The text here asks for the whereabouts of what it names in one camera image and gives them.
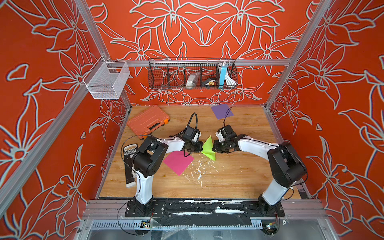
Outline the lime green square paper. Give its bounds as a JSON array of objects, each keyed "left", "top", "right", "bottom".
[{"left": 201, "top": 136, "right": 216, "bottom": 161}]

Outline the magenta square paper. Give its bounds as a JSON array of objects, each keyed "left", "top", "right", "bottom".
[{"left": 163, "top": 151, "right": 194, "bottom": 176}]

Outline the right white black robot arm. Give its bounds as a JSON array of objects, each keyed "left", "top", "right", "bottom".
[{"left": 213, "top": 135, "right": 308, "bottom": 216}]

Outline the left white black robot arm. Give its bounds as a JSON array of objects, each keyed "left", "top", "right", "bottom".
[{"left": 132, "top": 136, "right": 203, "bottom": 216}]

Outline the purple square paper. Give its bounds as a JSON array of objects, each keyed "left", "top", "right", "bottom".
[{"left": 211, "top": 104, "right": 234, "bottom": 120}]

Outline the orange plastic tool case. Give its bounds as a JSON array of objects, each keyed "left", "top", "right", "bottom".
[{"left": 127, "top": 105, "right": 170, "bottom": 140}]

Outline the black white bit holder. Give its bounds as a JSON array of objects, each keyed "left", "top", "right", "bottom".
[{"left": 123, "top": 144, "right": 138, "bottom": 188}]

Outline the clear plastic bag in basket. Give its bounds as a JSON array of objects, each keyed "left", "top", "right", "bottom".
[{"left": 186, "top": 73, "right": 199, "bottom": 90}]

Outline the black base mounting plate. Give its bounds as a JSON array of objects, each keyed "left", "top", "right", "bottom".
[{"left": 124, "top": 199, "right": 285, "bottom": 227}]

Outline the small black box in basket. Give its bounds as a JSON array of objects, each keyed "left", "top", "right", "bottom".
[{"left": 202, "top": 78, "right": 217, "bottom": 87}]

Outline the light blue box in basket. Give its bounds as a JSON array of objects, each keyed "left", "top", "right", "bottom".
[{"left": 218, "top": 63, "right": 227, "bottom": 89}]

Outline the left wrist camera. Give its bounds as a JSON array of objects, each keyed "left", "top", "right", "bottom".
[{"left": 182, "top": 126, "right": 201, "bottom": 144}]

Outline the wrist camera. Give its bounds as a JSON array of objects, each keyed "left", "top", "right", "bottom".
[
  {"left": 182, "top": 126, "right": 201, "bottom": 144},
  {"left": 216, "top": 125, "right": 237, "bottom": 143}
]

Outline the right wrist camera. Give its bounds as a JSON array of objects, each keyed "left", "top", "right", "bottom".
[{"left": 216, "top": 125, "right": 237, "bottom": 143}]

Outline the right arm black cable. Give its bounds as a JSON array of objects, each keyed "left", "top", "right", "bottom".
[{"left": 221, "top": 106, "right": 234, "bottom": 127}]

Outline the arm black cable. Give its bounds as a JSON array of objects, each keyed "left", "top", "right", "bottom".
[
  {"left": 184, "top": 112, "right": 199, "bottom": 132},
  {"left": 221, "top": 106, "right": 234, "bottom": 127}
]

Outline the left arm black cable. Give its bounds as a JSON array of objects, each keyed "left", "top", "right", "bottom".
[{"left": 184, "top": 112, "right": 199, "bottom": 132}]

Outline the white cable in basket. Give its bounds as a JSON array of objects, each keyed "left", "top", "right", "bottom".
[{"left": 224, "top": 69, "right": 237, "bottom": 88}]

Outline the black wire wall basket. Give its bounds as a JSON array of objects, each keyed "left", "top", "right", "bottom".
[{"left": 148, "top": 58, "right": 238, "bottom": 90}]

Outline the clear acrylic wall bin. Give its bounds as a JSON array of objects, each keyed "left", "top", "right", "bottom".
[{"left": 83, "top": 62, "right": 130, "bottom": 100}]

